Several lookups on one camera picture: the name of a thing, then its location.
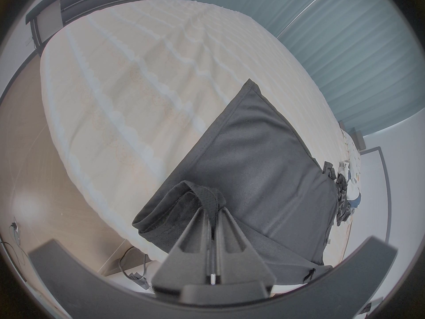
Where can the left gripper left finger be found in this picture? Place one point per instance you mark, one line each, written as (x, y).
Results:
(189, 261)

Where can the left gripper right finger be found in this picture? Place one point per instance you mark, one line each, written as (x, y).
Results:
(239, 261)

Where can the black T-shirt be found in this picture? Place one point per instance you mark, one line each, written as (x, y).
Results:
(259, 151)

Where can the pile of clothes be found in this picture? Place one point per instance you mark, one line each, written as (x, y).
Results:
(353, 188)

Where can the bed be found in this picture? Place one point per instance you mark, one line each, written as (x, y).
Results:
(132, 95)

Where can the dark blue garment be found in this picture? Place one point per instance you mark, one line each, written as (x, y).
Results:
(357, 202)

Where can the grey bedside table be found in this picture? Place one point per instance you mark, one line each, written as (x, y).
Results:
(358, 136)

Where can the blue-green curtain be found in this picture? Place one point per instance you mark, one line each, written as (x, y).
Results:
(348, 61)
(249, 2)

